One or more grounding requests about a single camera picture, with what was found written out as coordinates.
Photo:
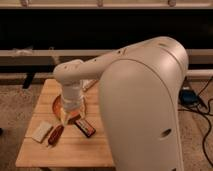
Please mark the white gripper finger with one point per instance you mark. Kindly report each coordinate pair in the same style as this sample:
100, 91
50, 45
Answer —
67, 117

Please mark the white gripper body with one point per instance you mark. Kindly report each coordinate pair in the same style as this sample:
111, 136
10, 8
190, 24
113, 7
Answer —
72, 96

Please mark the orange ceramic bowl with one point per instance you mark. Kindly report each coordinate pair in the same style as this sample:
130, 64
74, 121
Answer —
56, 106

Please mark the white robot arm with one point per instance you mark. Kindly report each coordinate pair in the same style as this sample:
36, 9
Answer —
138, 101

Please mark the dark rectangular snack packet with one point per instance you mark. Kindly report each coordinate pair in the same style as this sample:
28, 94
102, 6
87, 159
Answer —
87, 129

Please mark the wooden table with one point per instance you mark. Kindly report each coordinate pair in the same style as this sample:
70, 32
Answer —
73, 148

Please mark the blue power adapter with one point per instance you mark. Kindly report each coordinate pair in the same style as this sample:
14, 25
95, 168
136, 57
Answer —
188, 97

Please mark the white horizontal rail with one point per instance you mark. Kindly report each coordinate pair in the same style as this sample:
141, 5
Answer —
57, 53

